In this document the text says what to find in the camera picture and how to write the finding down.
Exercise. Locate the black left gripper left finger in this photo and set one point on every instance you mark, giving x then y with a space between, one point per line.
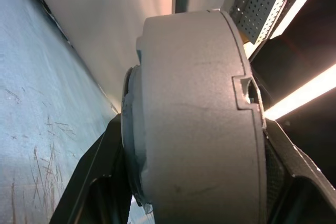
92 171

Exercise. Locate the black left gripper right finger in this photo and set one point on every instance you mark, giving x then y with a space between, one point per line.
296 176

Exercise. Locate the grey round motor housing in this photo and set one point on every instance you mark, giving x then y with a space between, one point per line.
197 119

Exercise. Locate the bright ceiling light strip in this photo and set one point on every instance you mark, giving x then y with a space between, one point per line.
302 95

